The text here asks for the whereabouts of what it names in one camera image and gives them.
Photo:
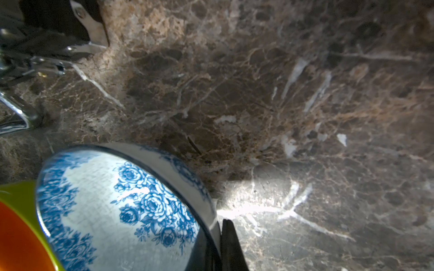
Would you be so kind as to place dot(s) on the orange plastic bowl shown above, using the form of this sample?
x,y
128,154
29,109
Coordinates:
x,y
21,250

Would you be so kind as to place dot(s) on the lime yellow plastic bowl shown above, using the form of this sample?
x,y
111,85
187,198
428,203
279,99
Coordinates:
x,y
20,197

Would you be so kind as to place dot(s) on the small blue floral bowl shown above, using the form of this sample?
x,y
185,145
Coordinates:
x,y
126,207

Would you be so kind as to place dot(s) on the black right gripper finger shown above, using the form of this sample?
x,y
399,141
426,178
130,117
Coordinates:
x,y
231,252

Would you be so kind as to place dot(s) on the black carrying case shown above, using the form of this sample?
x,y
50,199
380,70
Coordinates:
x,y
43,38

